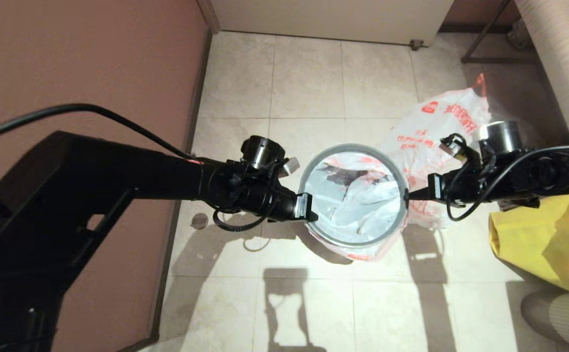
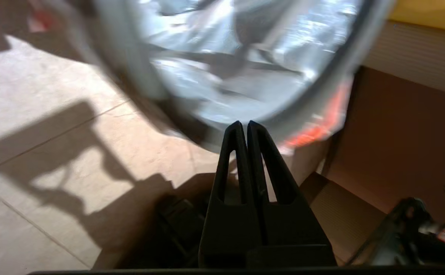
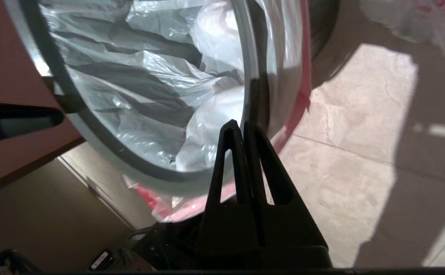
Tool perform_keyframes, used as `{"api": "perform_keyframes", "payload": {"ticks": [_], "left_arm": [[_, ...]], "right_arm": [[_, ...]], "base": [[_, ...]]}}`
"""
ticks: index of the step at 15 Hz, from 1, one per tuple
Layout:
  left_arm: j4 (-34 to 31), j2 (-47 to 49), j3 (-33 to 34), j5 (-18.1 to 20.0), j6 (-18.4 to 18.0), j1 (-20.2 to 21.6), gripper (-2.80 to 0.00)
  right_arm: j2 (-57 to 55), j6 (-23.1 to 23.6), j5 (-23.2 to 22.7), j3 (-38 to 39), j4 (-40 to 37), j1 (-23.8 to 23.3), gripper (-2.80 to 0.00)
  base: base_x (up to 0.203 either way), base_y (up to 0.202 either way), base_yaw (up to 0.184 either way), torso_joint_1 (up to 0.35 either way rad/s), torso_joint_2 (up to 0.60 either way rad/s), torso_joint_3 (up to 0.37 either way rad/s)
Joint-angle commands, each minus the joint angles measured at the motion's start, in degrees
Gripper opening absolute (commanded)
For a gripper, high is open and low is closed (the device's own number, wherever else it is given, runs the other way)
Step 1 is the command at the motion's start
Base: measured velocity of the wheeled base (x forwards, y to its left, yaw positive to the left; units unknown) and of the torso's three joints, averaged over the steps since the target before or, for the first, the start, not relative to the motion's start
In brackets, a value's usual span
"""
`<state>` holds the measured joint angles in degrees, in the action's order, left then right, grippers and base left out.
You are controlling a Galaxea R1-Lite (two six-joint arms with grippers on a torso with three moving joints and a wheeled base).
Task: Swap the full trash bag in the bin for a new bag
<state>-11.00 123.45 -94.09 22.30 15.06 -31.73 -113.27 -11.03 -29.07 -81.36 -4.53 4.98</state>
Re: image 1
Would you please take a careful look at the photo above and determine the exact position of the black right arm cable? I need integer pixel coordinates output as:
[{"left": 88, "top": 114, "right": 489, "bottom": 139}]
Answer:
[{"left": 445, "top": 144, "right": 569, "bottom": 222}]

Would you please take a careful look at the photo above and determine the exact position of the small woven basket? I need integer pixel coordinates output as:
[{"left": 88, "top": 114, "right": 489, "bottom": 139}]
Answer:
[{"left": 505, "top": 22, "right": 529, "bottom": 51}]

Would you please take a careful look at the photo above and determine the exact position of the dark metal furniture frame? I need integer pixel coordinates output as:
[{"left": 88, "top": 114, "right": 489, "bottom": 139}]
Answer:
[{"left": 460, "top": 0, "right": 534, "bottom": 64}]

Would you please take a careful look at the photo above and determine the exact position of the white red-printed plastic bag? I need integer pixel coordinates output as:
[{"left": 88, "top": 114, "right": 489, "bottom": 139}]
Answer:
[
  {"left": 378, "top": 73, "right": 491, "bottom": 229},
  {"left": 300, "top": 149, "right": 410, "bottom": 262}
]

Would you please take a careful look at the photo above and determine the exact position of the grey trash can ring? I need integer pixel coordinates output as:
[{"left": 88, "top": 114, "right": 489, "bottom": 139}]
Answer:
[{"left": 298, "top": 143, "right": 409, "bottom": 248}]

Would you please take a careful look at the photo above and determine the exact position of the white door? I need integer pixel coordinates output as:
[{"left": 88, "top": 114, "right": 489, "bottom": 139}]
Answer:
[{"left": 210, "top": 0, "right": 455, "bottom": 48}]

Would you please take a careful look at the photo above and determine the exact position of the grey ribbed round object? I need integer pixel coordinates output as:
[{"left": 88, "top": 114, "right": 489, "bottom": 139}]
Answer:
[{"left": 519, "top": 291, "right": 569, "bottom": 352}]

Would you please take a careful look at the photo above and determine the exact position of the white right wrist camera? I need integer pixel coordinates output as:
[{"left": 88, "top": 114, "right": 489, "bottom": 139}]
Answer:
[{"left": 439, "top": 133, "right": 483, "bottom": 158}]

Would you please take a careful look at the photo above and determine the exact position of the beige striped upholstered seat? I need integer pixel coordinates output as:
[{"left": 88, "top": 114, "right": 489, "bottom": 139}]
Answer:
[{"left": 512, "top": 0, "right": 569, "bottom": 145}]

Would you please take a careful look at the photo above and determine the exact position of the yellow fabric bag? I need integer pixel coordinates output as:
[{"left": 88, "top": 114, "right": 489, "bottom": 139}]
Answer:
[{"left": 489, "top": 191, "right": 569, "bottom": 295}]

